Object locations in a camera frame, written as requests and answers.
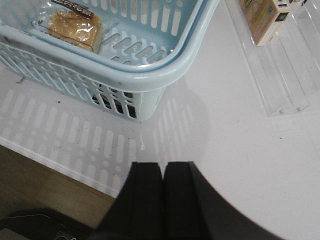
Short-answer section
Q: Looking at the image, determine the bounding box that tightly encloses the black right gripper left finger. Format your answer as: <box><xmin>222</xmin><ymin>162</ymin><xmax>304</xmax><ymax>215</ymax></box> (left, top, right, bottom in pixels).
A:
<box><xmin>91</xmin><ymin>162</ymin><xmax>164</xmax><ymax>240</ymax></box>

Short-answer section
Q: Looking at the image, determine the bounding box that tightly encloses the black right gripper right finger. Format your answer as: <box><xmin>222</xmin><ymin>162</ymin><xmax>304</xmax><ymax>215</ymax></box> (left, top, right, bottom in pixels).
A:
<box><xmin>163</xmin><ymin>161</ymin><xmax>279</xmax><ymax>240</ymax></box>

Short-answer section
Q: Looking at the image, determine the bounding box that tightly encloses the bread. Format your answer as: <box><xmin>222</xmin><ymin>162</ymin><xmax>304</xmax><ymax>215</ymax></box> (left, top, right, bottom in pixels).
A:
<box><xmin>31</xmin><ymin>0</ymin><xmax>119</xmax><ymax>53</ymax></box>

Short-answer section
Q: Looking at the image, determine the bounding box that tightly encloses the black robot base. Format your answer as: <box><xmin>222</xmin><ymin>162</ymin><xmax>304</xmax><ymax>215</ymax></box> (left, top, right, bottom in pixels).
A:
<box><xmin>0</xmin><ymin>208</ymin><xmax>94</xmax><ymax>240</ymax></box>

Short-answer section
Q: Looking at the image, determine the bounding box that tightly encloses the light blue plastic basket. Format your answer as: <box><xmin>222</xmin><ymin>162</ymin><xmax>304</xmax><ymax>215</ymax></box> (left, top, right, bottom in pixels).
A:
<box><xmin>0</xmin><ymin>0</ymin><xmax>218</xmax><ymax>122</ymax></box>

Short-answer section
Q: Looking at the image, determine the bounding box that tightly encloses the beige tissue pack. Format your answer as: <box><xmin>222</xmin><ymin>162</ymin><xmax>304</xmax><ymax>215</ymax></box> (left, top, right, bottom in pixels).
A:
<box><xmin>238</xmin><ymin>0</ymin><xmax>291</xmax><ymax>47</ymax></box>

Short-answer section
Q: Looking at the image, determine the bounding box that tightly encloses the right clear acrylic shelf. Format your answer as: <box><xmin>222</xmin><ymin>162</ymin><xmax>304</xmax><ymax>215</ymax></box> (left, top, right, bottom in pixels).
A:
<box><xmin>225</xmin><ymin>0</ymin><xmax>320</xmax><ymax>117</ymax></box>

